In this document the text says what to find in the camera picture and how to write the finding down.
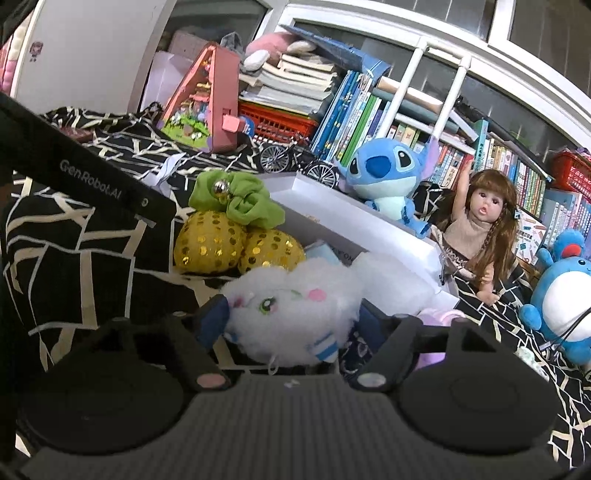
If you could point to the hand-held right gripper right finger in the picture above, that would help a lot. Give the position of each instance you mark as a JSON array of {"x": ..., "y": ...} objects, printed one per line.
[{"x": 371, "y": 319}]

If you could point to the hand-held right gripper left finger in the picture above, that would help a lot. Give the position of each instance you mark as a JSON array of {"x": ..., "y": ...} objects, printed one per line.
[{"x": 214, "y": 319}]

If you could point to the dark blue patterned cloth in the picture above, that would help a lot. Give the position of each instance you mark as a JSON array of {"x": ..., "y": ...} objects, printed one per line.
[{"x": 353, "y": 350}]

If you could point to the pink purple plush hat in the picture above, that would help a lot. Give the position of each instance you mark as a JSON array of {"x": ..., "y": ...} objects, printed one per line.
[{"x": 438, "y": 318}]

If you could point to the white fluffy plush toy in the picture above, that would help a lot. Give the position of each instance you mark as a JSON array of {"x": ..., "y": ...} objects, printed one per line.
[{"x": 286, "y": 309}]

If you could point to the gold sequin plush ball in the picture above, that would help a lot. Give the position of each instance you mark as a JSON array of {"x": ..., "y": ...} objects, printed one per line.
[
  {"x": 207, "y": 244},
  {"x": 272, "y": 251}
]

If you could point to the white cardboard box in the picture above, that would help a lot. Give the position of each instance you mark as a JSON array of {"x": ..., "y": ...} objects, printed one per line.
[{"x": 351, "y": 217}]

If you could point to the green fabric bow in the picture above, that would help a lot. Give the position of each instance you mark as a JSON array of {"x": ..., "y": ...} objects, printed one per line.
[{"x": 244, "y": 203}]

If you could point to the white fluffy foam block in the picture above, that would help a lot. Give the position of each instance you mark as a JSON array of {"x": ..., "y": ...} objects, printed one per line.
[{"x": 392, "y": 277}]

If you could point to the white paper sheet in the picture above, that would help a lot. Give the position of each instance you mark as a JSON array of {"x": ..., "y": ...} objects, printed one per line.
[{"x": 166, "y": 168}]

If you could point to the light blue pouch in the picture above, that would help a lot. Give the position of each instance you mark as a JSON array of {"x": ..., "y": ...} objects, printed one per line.
[{"x": 323, "y": 253}]

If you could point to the black patterned blanket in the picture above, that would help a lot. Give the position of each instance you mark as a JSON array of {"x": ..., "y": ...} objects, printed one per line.
[{"x": 92, "y": 258}]

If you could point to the translucent purple box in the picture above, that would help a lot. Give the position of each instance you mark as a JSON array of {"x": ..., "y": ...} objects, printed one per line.
[{"x": 159, "y": 78}]

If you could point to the pink toy house case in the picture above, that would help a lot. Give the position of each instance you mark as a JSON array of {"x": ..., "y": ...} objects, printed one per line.
[{"x": 203, "y": 101}]

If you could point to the pink padded panel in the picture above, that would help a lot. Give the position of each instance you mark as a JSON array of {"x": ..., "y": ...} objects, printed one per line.
[{"x": 5, "y": 64}]

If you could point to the brown-haired baby doll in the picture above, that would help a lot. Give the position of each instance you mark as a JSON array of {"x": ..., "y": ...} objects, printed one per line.
[{"x": 480, "y": 226}]

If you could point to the blue alien plush toy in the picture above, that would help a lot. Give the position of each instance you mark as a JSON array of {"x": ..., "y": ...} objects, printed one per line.
[{"x": 383, "y": 170}]

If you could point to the pale pink box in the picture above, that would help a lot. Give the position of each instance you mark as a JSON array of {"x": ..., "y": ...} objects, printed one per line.
[{"x": 187, "y": 44}]

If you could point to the miniature black bicycle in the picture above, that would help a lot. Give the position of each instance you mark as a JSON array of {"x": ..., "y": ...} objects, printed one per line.
[{"x": 277, "y": 156}]

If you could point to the colourful printed box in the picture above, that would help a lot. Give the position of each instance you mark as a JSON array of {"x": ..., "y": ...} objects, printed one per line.
[{"x": 531, "y": 240}]

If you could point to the round blue mouse plush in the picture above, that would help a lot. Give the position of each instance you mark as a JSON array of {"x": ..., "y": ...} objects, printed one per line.
[{"x": 563, "y": 300}]

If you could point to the grey cloth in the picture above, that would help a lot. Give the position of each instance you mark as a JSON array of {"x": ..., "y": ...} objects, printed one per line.
[{"x": 231, "y": 41}]

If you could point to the red plastic basket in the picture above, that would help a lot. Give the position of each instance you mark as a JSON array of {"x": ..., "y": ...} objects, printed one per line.
[
  {"x": 575, "y": 173},
  {"x": 277, "y": 122}
]

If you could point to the row of upright books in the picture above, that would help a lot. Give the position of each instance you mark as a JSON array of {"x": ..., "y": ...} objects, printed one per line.
[{"x": 355, "y": 115}]

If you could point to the pink and white plush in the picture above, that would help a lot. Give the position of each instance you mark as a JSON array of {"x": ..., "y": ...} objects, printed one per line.
[{"x": 272, "y": 46}]

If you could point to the rolled grey mat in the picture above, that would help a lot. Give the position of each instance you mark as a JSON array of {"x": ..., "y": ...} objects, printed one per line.
[{"x": 415, "y": 99}]

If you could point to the stack of lying books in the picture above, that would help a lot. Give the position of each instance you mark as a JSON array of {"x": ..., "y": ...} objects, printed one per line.
[{"x": 295, "y": 78}]

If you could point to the black rod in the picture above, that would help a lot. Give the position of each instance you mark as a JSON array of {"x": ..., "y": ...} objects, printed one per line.
[{"x": 508, "y": 134}]

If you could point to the flat blue box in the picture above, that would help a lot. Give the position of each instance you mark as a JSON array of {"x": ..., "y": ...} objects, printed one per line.
[{"x": 332, "y": 46}]

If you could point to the white tube frame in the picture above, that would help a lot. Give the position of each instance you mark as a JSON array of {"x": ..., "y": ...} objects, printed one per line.
[{"x": 406, "y": 83}]

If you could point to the white window frame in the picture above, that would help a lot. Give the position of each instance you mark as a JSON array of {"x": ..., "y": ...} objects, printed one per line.
[{"x": 392, "y": 27}]

